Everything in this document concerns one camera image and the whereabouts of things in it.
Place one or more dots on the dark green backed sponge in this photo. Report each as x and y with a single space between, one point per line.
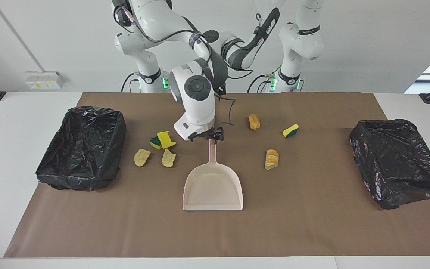
155 142

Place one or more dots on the pale yellow food piece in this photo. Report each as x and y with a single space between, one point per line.
168 157
142 157

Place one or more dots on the bin lined with black bag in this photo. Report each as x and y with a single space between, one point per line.
398 160
80 149

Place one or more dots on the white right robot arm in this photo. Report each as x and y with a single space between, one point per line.
196 104

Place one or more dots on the sliced bread loaf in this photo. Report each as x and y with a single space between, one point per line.
271 159

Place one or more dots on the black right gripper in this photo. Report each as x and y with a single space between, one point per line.
211 131

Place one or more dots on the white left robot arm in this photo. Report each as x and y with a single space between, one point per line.
301 41

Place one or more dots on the white wall socket box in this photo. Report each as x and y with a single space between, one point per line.
45 80

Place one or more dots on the yellow notched sponge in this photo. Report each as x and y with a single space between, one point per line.
166 140

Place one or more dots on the pink plastic dustpan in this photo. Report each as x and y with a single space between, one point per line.
213 186

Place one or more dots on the brown paper table mat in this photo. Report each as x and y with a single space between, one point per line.
215 231

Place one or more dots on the small yellow green sponge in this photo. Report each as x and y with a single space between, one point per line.
291 130

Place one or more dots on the brown bread roll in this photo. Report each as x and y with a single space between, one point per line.
254 121

